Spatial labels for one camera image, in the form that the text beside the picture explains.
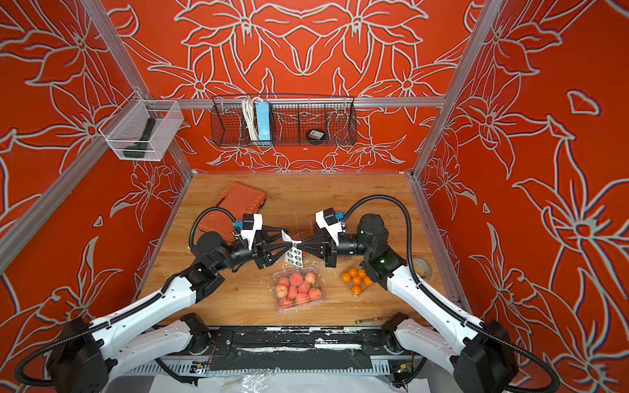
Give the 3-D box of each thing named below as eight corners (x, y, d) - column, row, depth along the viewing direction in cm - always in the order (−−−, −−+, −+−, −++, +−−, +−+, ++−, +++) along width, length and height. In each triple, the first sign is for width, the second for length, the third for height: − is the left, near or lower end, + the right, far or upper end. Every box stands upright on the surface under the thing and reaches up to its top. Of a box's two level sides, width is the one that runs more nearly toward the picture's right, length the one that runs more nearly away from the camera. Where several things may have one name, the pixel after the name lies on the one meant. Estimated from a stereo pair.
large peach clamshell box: (278, 316, 79) (276, 311, 75) (274, 279, 87) (272, 273, 83) (327, 305, 81) (328, 299, 77) (318, 269, 89) (319, 263, 85)
